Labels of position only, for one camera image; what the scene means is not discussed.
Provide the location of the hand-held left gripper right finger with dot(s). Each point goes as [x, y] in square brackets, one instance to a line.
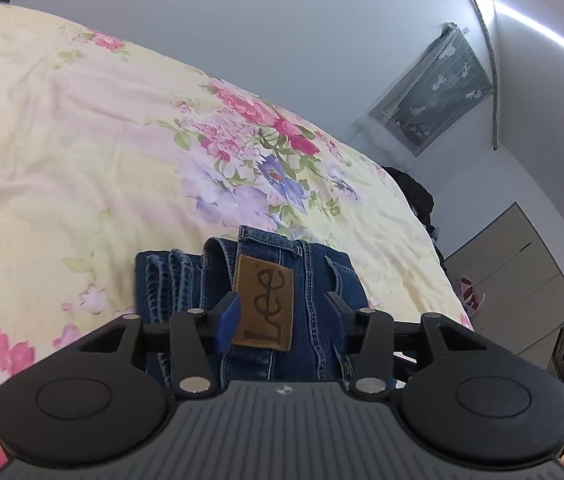
[342, 321]

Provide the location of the beige wardrobe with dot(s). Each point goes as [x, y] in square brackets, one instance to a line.
[512, 280]

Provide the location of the ceiling light strip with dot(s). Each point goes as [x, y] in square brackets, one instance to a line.
[547, 30]

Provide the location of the white wall pipe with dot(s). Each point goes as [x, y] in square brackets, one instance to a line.
[487, 35]

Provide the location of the pile of dark clothes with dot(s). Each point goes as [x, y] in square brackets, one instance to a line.
[414, 200]

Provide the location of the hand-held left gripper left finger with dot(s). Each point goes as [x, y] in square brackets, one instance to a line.
[227, 322]

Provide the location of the pink and red cloth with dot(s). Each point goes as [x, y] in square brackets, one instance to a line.
[469, 295]

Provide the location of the blue denim pants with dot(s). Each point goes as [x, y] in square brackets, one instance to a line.
[307, 280]

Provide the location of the floral yellow blanket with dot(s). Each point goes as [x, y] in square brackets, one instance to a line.
[61, 135]

